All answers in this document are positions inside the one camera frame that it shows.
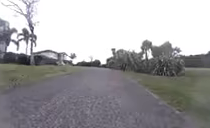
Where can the distant dark bushes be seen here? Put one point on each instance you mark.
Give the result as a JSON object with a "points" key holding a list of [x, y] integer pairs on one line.
{"points": [[89, 63]]}

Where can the grey asphalt path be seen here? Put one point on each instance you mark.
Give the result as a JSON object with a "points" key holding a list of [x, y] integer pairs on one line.
{"points": [[93, 100]]}

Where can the clump of bushes and trees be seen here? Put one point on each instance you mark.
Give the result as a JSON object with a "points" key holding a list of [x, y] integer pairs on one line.
{"points": [[159, 60]]}

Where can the low white house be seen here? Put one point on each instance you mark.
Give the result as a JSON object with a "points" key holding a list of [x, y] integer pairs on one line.
{"points": [[49, 55]]}

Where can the bare tall tree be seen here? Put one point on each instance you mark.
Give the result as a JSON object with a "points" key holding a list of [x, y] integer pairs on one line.
{"points": [[31, 30]]}

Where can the grass verge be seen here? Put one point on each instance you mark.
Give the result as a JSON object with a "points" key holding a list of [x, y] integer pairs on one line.
{"points": [[189, 86], [23, 74]]}

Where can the palm trees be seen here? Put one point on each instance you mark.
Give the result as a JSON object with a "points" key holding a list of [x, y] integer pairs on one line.
{"points": [[24, 36]]}

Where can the dark hedge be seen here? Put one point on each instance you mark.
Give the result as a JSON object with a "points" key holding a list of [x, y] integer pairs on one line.
{"points": [[14, 58]]}

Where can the dark fence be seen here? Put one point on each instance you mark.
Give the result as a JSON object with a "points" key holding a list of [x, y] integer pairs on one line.
{"points": [[201, 60]]}

